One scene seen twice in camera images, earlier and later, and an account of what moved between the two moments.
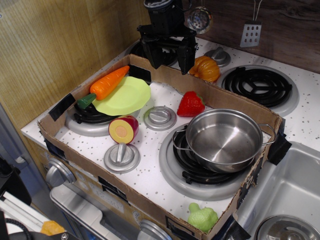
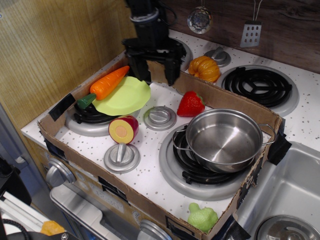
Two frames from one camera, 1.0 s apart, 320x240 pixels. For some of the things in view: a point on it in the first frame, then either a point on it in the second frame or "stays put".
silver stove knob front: [121, 158] stays put
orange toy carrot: [103, 86] stays put
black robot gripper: [167, 23] -> [152, 39]
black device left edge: [11, 183] stays put
